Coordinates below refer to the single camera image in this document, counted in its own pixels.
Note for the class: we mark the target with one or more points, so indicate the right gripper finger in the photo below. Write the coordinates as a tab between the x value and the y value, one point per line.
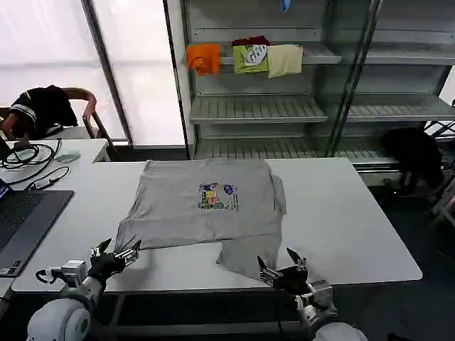
300	264
267	275

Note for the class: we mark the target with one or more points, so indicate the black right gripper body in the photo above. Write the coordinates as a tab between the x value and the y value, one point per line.
291	280

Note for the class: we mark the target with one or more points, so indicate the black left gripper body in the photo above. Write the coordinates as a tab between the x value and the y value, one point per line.
105	266

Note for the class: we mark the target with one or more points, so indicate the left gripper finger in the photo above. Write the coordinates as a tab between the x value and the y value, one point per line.
128	255
99	250

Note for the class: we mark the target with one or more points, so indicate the grey printed t-shirt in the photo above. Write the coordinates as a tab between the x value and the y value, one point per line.
170	213

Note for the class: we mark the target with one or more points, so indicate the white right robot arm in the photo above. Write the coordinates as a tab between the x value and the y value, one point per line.
330	332

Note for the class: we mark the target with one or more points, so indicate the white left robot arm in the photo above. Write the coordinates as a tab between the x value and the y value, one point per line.
60	319

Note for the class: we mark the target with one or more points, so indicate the dark grey laptop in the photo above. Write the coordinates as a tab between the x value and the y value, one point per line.
25	220

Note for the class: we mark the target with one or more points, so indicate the grey computer mouse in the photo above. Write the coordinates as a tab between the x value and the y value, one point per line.
68	156

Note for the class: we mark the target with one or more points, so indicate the brown wooden chair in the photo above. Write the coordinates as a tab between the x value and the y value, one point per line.
90	106

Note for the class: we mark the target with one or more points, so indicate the black striped jacket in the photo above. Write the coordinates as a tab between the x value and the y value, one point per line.
42	106

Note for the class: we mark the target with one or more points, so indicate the black garment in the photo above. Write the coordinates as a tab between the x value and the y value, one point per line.
416	156

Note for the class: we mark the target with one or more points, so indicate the grey shelf rack with clothes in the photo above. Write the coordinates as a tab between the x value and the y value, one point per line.
256	106

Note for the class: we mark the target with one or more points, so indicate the empty grey shelf rack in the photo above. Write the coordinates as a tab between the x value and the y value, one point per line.
398	106

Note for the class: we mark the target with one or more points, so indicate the grey table frame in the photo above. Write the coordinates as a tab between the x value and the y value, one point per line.
199	328

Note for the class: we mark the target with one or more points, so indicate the white folding frame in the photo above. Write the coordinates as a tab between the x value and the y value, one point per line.
446	202

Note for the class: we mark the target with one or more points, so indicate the dark window frame post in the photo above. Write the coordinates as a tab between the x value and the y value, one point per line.
106	71

